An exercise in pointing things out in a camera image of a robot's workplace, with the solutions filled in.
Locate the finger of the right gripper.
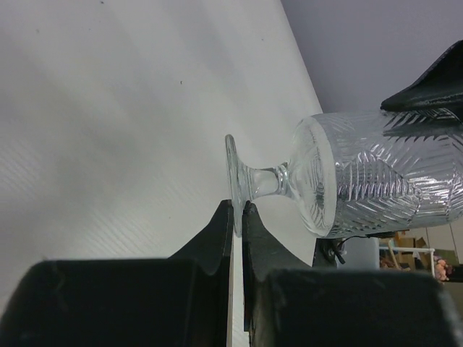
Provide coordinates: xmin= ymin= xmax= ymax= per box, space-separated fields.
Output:
xmin=381 ymin=40 xmax=462 ymax=112

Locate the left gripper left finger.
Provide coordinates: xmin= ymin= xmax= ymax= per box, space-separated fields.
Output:
xmin=1 ymin=200 xmax=233 ymax=346

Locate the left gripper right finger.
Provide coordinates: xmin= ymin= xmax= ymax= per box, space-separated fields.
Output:
xmin=242 ymin=203 xmax=462 ymax=346

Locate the clear patterned wine glass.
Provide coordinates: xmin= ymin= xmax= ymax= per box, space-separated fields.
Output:
xmin=225 ymin=109 xmax=462 ymax=239

